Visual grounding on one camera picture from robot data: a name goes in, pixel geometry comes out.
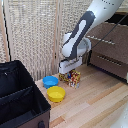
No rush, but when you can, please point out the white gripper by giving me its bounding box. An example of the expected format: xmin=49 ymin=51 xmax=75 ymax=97
xmin=58 ymin=57 xmax=83 ymax=82

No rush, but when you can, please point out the short silver drawer handle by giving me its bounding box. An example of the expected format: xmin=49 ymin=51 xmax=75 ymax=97
xmin=90 ymin=34 xmax=117 ymax=46

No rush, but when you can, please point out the brown fabric drawer cabinet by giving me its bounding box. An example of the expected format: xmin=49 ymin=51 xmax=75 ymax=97
xmin=86 ymin=13 xmax=128 ymax=82

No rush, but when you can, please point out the red patterned food box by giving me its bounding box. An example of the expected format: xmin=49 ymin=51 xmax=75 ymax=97
xmin=58 ymin=69 xmax=82 ymax=90

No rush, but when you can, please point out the blue plastic bowl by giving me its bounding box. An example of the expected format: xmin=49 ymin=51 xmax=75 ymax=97
xmin=42 ymin=75 xmax=60 ymax=90

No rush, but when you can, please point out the yellow plastic bowl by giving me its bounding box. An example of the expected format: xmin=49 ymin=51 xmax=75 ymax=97
xmin=46 ymin=86 xmax=67 ymax=103

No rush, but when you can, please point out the beige woven blind panel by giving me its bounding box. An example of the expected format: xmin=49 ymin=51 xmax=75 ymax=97
xmin=59 ymin=0 xmax=94 ymax=73
xmin=5 ymin=0 xmax=58 ymax=82

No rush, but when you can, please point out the black fabric storage bin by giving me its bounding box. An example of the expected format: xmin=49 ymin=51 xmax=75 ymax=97
xmin=0 ymin=60 xmax=52 ymax=128

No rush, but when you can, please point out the wooden frame post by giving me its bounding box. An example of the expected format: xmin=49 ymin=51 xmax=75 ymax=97
xmin=53 ymin=0 xmax=63 ymax=76
xmin=0 ymin=0 xmax=9 ymax=64

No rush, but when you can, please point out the brown drawer long handle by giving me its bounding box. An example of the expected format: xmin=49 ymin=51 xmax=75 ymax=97
xmin=89 ymin=49 xmax=128 ymax=81

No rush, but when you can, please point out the long silver drawer handle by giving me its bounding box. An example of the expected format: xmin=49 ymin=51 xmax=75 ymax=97
xmin=96 ymin=54 xmax=123 ymax=67

